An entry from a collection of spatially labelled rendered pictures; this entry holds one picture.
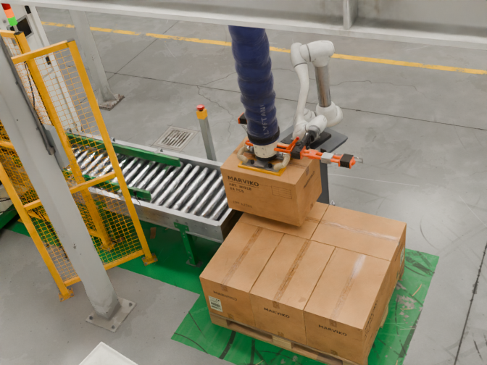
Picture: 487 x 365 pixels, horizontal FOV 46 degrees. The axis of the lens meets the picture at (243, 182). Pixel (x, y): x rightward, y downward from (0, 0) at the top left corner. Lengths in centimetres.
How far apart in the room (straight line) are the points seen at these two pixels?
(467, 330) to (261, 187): 177
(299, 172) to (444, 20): 295
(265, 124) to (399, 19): 277
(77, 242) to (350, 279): 190
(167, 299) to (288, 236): 117
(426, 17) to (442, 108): 542
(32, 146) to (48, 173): 23
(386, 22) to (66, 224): 323
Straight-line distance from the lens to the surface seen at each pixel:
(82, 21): 700
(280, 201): 406
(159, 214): 469
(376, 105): 655
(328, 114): 462
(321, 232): 428
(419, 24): 111
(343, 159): 380
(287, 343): 424
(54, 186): 390
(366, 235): 425
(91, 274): 441
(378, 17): 114
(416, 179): 555
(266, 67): 364
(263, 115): 380
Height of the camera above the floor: 360
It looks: 40 degrees down
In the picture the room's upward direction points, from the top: 10 degrees counter-clockwise
